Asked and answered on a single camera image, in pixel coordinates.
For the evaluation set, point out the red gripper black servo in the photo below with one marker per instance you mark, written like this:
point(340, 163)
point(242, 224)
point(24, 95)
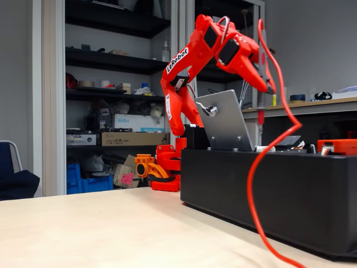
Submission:
point(243, 65)

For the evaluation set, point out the grey hinged door panel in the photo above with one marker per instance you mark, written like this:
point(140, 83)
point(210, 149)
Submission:
point(226, 125)

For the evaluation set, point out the black pull ball white tie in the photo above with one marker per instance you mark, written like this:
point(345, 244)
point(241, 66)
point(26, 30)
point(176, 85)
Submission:
point(201, 106)

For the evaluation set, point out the red printed robot arm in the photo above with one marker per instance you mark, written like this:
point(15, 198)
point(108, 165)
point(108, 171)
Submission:
point(178, 106)

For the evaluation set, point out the yellow glue stick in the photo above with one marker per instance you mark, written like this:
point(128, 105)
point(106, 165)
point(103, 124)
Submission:
point(274, 101)

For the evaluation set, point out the white cylinder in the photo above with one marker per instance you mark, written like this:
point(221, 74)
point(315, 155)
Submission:
point(285, 97)

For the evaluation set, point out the blue tape roll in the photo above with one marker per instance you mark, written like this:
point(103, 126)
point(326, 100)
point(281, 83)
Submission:
point(298, 99)

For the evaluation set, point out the black and white object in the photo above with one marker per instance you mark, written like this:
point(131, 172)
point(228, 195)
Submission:
point(323, 95)

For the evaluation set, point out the grey stalks with brown tips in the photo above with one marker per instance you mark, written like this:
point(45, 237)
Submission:
point(244, 11)

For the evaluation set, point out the white angle knob block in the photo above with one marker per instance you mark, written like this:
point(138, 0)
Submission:
point(259, 149)

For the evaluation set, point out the paper stack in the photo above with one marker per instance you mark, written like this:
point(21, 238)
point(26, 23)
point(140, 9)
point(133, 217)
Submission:
point(343, 94)

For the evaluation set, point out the white plastic bottle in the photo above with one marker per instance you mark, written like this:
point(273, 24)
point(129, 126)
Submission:
point(165, 51)

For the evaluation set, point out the red display module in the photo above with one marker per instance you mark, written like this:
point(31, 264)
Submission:
point(343, 146)

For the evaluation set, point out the black task board box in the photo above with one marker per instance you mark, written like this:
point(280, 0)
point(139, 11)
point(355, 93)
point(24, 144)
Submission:
point(217, 181)

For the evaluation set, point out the white crumpled cloth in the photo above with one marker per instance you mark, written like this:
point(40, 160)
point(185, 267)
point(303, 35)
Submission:
point(142, 91)

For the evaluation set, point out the small cardboard box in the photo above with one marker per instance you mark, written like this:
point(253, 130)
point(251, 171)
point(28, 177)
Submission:
point(124, 88)

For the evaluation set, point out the white Weller box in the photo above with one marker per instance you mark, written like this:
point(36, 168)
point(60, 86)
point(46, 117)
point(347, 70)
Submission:
point(131, 124)

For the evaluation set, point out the long brown cardboard box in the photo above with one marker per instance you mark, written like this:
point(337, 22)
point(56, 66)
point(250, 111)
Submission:
point(134, 139)

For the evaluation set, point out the orange printed clamp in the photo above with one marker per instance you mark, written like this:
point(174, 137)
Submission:
point(150, 167)

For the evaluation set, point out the white tape roll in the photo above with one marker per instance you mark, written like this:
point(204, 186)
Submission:
point(105, 83)

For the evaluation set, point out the cardboard box pink sticker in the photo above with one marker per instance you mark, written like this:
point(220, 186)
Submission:
point(122, 173)

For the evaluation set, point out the beige tape roll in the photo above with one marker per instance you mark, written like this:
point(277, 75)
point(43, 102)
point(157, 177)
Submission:
point(86, 83)

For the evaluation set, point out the printed white box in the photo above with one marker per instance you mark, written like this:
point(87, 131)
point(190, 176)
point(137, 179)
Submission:
point(82, 139)

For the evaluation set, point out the red and black item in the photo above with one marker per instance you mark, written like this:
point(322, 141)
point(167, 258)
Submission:
point(71, 81)

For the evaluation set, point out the low blue plastic crate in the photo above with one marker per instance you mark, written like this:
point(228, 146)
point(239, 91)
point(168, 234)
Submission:
point(97, 184)

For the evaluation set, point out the grey cabinet with black shelves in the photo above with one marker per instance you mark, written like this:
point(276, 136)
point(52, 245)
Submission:
point(53, 111)

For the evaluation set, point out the tall blue plastic crate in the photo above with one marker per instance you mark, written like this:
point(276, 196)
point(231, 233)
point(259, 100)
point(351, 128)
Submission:
point(73, 178)

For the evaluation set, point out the dark blue cloth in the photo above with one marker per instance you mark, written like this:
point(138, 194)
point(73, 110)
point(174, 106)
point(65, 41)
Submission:
point(16, 185)

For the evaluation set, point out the wooden desk grey frame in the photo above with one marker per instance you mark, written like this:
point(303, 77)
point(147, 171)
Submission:
point(306, 107)

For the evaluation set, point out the blue chair metal frame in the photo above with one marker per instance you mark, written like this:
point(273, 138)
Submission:
point(7, 156)

